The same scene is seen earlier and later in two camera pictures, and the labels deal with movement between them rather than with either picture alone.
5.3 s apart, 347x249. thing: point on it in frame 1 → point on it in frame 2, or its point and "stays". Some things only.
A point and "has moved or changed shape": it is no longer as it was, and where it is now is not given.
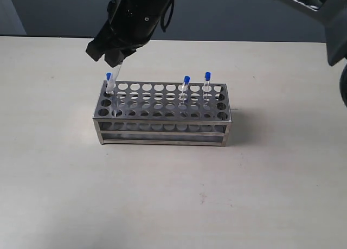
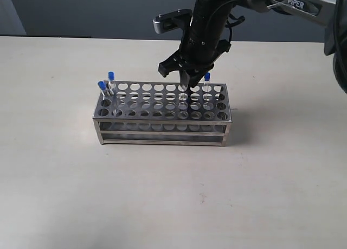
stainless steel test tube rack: x=128 y=112 stays
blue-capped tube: x=207 y=77 stays
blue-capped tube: x=110 y=87 stays
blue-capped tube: x=110 y=85 → x=102 y=84
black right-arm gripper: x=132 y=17 → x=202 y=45
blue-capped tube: x=185 y=89 has moved or changed shape
